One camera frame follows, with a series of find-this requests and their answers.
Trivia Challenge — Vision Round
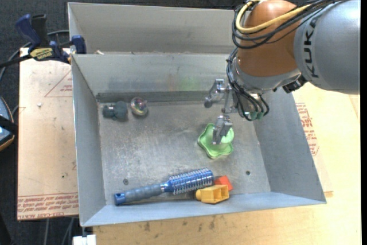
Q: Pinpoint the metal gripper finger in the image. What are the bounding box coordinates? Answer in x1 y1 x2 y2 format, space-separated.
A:
222 117 233 139
212 116 225 145

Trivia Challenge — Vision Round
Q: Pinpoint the green wavy-edged cup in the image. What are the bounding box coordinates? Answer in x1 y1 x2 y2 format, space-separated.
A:
197 122 235 160

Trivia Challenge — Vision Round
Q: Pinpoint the orange-red block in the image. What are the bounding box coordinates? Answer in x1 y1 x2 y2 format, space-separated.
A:
213 175 234 192

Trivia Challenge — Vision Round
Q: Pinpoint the grey metal bin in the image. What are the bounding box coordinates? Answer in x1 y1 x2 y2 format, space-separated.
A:
67 2 327 227

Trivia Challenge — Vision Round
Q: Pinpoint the blue hairbrush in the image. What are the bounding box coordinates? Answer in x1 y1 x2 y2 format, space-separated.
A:
114 168 215 207

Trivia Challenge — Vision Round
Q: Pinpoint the yellow plastic block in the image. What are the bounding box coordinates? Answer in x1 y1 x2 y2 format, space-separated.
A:
196 184 231 205

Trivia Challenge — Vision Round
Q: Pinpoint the clear iridescent ball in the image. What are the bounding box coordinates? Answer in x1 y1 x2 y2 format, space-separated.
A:
130 96 149 118

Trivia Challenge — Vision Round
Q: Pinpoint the dark green toy animal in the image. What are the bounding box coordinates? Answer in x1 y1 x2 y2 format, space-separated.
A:
101 100 129 122

